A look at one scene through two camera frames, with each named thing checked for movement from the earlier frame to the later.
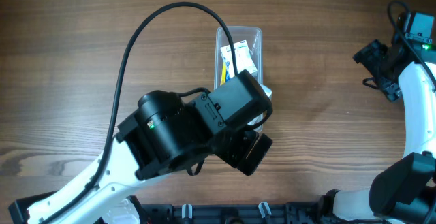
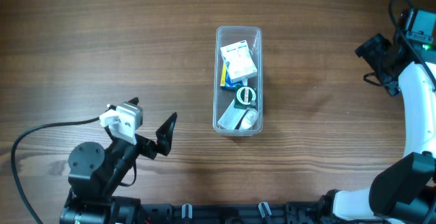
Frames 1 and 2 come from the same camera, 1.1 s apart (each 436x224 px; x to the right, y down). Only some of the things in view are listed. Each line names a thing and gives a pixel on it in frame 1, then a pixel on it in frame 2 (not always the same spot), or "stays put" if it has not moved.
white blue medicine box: (243, 58) stays put
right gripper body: (380, 69) stays put
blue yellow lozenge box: (225, 73) stays put
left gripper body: (248, 152) -> (150, 146)
